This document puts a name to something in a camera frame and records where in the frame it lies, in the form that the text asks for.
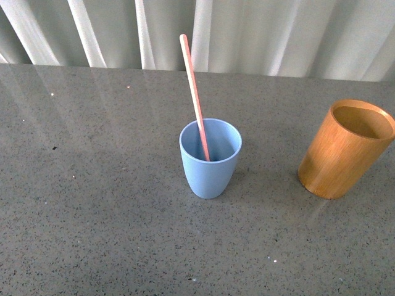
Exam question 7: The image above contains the blue plastic cup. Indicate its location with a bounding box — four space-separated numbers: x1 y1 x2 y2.
179 118 242 199

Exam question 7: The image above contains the pink chopstick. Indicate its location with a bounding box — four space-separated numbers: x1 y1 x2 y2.
179 34 210 162

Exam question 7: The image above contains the bamboo chopstick holder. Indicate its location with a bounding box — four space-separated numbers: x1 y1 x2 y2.
297 99 394 199

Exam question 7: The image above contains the white curtain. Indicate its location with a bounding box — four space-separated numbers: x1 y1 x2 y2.
1 1 394 81

